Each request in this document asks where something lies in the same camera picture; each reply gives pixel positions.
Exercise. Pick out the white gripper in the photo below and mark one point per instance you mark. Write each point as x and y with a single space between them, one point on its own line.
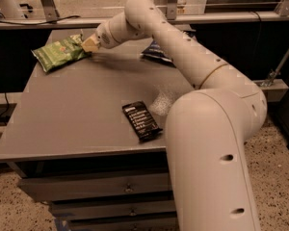
104 36

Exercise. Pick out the green jalapeno chip bag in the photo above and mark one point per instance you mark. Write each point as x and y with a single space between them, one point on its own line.
60 53

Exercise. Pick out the metal bracket post centre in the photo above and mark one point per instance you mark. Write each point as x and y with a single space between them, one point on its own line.
171 9

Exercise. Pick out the blue salt vinegar chip bag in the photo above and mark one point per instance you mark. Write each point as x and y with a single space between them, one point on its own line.
155 53

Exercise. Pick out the grey metal rail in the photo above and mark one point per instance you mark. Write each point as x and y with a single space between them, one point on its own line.
85 22

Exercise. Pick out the black rxbar chocolate bar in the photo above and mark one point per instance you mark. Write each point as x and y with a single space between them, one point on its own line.
141 120

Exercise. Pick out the grey drawer cabinet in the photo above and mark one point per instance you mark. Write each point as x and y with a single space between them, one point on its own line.
73 148

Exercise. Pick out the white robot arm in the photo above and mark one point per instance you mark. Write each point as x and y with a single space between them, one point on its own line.
205 129

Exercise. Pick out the metal bracket post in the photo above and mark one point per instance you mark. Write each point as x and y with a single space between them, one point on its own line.
171 9
50 10

